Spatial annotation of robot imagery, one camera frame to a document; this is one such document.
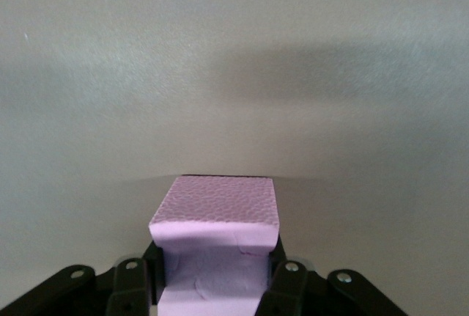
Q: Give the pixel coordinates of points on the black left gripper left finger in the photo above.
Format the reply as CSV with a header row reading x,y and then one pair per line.
x,y
124,290

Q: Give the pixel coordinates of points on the brown paper table cover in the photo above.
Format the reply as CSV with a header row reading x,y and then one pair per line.
x,y
234,74

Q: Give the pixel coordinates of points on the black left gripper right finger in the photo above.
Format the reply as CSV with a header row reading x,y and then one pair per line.
x,y
289,286

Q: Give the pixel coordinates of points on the pink foam cube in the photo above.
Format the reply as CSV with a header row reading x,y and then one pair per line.
x,y
216,213

